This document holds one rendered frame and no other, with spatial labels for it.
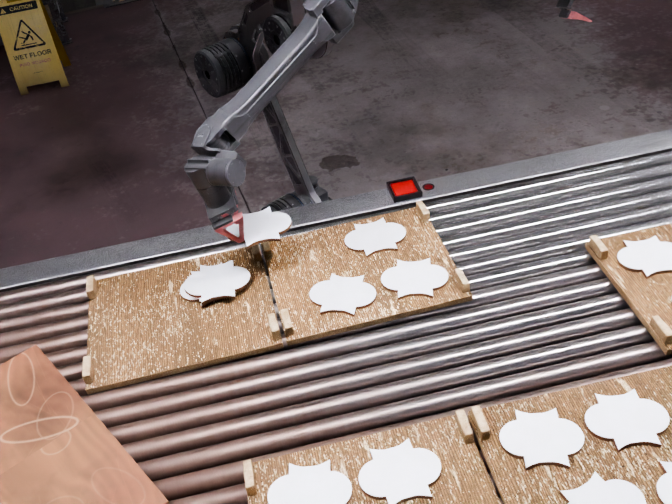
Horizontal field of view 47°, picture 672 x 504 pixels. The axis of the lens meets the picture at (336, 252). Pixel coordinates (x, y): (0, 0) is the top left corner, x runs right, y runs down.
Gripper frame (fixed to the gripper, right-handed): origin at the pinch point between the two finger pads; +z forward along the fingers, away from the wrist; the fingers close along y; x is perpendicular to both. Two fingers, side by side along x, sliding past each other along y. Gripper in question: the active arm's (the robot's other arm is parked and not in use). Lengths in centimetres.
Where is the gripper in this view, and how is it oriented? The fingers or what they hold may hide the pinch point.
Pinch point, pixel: (237, 229)
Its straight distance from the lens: 174.3
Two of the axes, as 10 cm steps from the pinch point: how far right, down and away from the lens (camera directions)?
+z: 3.6, 6.9, 6.3
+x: -9.0, 4.4, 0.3
